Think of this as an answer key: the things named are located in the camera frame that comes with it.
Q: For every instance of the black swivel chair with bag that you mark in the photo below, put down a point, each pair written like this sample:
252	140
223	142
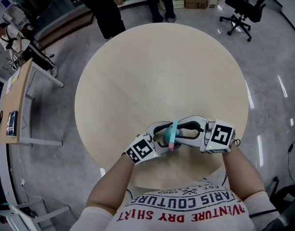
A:
289	201

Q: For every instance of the white paper sheet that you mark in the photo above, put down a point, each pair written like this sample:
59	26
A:
13	80

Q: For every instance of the large cardboard box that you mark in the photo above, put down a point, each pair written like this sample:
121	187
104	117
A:
195	0

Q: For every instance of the dark blue box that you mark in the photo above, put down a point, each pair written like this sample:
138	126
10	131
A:
12	123

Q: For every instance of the person's left forearm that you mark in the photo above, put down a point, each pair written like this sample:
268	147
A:
111	184

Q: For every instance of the rectangular wooden desk white legs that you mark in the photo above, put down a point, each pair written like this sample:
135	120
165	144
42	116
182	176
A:
15	100

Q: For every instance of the teal and pink spray nozzle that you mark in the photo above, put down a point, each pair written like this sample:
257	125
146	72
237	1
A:
173	136

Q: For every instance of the person's right forearm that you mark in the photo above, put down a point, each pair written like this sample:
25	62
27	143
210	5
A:
241	174

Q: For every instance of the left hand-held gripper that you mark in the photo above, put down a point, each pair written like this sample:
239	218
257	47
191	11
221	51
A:
141	151

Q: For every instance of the small cardboard box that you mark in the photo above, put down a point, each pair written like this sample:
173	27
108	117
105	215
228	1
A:
118	0

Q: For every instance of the blue poster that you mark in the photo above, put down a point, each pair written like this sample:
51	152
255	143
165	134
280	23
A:
7	1

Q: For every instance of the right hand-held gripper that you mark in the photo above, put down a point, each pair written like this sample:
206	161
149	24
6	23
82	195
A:
220	136

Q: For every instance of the black office chair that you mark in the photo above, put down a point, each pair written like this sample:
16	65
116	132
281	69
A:
248	6

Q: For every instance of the person's white printed shirt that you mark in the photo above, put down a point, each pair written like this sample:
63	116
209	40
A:
186	213

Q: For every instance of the white metal frame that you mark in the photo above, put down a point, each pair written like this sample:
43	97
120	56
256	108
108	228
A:
51	212

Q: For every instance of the wooden step platform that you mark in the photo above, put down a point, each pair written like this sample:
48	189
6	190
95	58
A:
65	23

